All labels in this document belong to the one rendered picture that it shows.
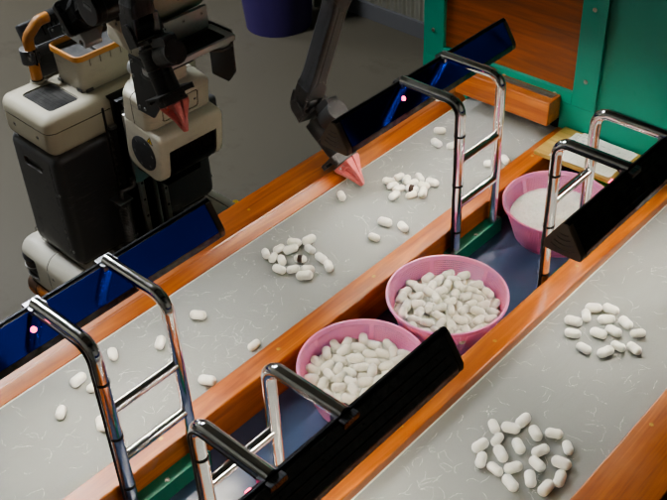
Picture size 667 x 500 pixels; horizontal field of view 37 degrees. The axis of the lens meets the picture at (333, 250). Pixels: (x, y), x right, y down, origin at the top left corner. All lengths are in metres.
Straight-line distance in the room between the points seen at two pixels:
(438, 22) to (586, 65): 0.47
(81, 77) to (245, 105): 1.59
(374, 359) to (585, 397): 0.42
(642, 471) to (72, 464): 1.04
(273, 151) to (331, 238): 1.74
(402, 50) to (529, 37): 2.13
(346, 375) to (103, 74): 1.31
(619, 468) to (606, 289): 0.53
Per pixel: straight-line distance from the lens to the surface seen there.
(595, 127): 2.20
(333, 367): 2.08
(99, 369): 1.67
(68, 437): 2.04
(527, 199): 2.55
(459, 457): 1.92
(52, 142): 2.91
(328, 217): 2.47
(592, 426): 2.00
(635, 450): 1.94
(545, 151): 2.66
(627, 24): 2.58
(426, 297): 2.25
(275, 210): 2.47
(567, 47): 2.70
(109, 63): 2.99
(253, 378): 2.03
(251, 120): 4.33
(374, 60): 4.75
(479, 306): 2.21
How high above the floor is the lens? 2.20
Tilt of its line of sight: 38 degrees down
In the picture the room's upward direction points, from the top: 3 degrees counter-clockwise
